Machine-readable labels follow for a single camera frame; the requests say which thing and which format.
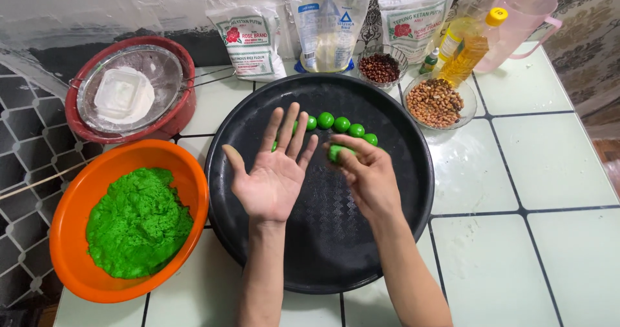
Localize person's left hand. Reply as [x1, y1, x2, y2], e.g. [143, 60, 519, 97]
[222, 102, 319, 224]

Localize person's right hand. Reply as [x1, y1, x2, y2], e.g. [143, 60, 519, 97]
[325, 134, 404, 225]

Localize green dough lump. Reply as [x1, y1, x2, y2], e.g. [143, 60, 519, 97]
[328, 145, 357, 163]

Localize row of green dough balls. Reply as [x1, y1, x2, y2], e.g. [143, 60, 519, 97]
[271, 112, 379, 153]

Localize black round tray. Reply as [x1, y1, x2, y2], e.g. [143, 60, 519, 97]
[204, 72, 435, 295]

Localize peanuts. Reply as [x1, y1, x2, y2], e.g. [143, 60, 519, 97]
[406, 78, 465, 128]

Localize red plastic bowl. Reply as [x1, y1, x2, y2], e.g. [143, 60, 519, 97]
[64, 36, 197, 145]

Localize red beans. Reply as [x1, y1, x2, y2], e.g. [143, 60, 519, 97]
[359, 53, 401, 84]

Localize wide glass bowl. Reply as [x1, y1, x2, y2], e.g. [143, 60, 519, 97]
[402, 72, 478, 131]

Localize small green dropper bottle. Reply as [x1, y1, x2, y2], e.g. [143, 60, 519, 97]
[419, 47, 440, 75]

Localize rice flour bag rose print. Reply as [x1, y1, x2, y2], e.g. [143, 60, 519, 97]
[205, 1, 287, 83]
[378, 0, 462, 65]

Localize green dough mass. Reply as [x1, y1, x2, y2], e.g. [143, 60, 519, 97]
[86, 167, 194, 280]

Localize white flour heap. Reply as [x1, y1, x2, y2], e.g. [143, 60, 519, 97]
[93, 66, 156, 125]

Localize metal mesh sieve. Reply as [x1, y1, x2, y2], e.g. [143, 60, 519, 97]
[69, 44, 236, 135]

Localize cooking oil bottle yellow cap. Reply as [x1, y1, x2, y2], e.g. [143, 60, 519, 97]
[437, 7, 509, 88]

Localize flour bag blue print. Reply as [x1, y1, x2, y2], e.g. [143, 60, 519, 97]
[287, 0, 371, 74]

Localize white square plastic container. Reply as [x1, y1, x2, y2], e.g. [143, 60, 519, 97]
[95, 69, 144, 114]

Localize orange plastic bowl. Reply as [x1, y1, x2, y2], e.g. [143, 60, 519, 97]
[49, 139, 210, 304]

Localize pink plastic pitcher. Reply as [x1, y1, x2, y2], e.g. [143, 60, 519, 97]
[472, 0, 563, 74]

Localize thin wooden stick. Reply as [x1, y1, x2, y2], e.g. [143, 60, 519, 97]
[0, 160, 94, 201]

